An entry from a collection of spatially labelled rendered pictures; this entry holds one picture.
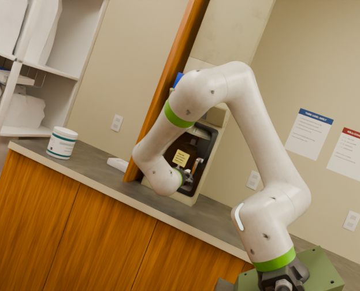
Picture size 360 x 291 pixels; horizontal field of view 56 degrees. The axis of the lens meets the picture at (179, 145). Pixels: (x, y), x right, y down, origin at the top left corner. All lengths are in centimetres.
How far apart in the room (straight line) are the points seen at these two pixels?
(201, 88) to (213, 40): 100
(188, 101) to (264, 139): 27
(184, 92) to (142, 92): 149
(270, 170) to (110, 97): 168
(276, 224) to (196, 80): 45
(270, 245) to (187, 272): 81
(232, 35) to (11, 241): 164
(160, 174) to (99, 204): 60
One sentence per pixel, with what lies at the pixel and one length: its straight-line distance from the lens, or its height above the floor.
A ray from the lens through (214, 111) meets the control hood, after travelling 176.
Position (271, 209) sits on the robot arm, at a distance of 97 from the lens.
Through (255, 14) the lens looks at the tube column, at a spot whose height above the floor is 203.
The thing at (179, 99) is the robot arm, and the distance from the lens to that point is 97.
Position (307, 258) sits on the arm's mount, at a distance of 115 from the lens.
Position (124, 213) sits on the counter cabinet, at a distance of 173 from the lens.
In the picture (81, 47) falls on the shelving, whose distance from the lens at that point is 269.
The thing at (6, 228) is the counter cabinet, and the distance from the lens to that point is 214.
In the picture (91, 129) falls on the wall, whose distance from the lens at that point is 258.
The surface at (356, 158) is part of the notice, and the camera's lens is 231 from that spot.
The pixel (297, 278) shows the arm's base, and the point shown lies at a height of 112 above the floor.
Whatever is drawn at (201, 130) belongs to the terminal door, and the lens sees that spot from 184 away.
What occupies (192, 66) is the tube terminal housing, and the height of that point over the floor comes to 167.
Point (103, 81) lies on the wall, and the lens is 256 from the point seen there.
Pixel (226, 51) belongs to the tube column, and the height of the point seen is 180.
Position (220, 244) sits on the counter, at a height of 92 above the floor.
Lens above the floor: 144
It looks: 6 degrees down
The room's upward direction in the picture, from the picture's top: 21 degrees clockwise
